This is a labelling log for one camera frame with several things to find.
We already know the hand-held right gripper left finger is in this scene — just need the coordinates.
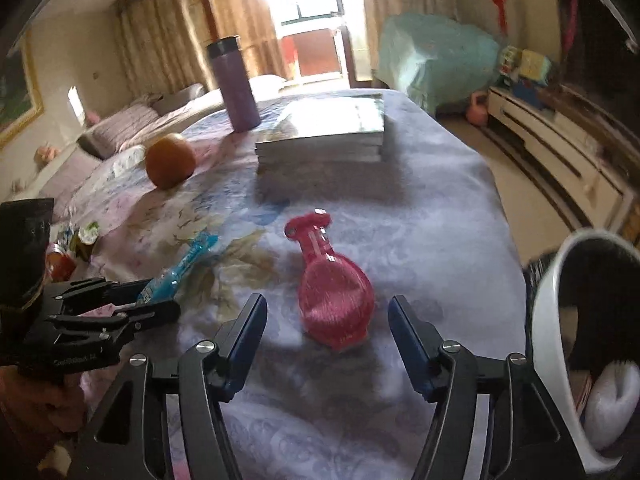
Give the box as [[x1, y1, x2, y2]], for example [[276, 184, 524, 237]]
[[65, 292, 269, 480]]

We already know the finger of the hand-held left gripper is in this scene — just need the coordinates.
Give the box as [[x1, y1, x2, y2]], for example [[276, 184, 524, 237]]
[[50, 277, 151, 305], [47, 301, 182, 335]]

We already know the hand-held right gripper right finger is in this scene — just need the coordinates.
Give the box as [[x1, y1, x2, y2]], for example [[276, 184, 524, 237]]
[[387, 295, 588, 480]]

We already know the teal plastic wrapper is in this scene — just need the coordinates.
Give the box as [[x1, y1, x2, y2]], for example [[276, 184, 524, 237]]
[[135, 230, 219, 306]]

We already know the pink plastic wrapper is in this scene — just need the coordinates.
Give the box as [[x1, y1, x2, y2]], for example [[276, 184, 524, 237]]
[[284, 208, 376, 352]]

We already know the white round trash bin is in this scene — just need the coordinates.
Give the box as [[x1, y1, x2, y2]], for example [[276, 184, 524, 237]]
[[530, 228, 640, 476]]

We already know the person's left hand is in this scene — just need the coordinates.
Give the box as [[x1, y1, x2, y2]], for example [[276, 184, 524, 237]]
[[0, 364, 88, 480]]

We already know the small red can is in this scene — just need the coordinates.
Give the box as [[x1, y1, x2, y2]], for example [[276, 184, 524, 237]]
[[46, 242, 76, 282]]

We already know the green lidded small cup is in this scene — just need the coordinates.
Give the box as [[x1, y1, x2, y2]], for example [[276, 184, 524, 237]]
[[75, 221, 102, 261]]

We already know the light sofa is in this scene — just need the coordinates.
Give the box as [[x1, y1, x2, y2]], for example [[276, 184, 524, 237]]
[[0, 82, 226, 216]]

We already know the floral tablecloth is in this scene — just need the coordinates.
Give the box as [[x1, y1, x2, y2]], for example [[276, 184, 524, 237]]
[[50, 87, 531, 480]]

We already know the orange fruit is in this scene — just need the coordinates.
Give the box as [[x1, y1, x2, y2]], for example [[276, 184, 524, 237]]
[[145, 133, 197, 191]]

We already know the grey pink sofa cushion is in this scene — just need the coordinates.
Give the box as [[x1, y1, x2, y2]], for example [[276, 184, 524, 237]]
[[80, 105, 161, 158]]

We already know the gold framed painting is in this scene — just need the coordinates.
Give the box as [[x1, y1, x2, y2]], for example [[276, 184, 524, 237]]
[[0, 35, 46, 151]]

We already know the black bin liner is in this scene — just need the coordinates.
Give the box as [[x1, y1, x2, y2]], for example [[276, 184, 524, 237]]
[[562, 240, 640, 376]]

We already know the purple thermos bottle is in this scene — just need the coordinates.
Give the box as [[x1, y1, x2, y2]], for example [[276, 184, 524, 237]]
[[207, 36, 262, 132]]

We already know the pink plastic stool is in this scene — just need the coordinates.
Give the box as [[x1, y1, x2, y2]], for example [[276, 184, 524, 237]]
[[467, 91, 489, 126]]

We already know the white television cabinet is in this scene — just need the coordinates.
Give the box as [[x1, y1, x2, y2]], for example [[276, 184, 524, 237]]
[[487, 85, 640, 231]]

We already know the white pillow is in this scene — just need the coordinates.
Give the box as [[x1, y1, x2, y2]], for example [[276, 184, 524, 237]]
[[250, 74, 286, 96]]

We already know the blue toy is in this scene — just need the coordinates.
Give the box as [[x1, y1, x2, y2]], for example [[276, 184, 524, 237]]
[[510, 77, 543, 99]]

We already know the teal cloth covered furniture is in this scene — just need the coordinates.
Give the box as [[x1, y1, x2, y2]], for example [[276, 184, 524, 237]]
[[375, 12, 501, 111]]

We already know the brown curtain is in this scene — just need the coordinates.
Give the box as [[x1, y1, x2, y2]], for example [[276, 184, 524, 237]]
[[207, 0, 288, 81]]

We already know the yellow green toy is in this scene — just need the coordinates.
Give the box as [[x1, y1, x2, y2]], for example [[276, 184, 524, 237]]
[[517, 50, 553, 83]]

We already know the bright window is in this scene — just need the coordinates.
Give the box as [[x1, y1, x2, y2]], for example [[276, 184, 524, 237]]
[[270, 0, 361, 86]]

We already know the black flat television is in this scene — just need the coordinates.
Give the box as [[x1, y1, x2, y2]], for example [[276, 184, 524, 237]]
[[552, 0, 640, 126]]

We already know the pink stick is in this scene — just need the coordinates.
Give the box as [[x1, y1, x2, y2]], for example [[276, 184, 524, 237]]
[[560, 0, 581, 51]]

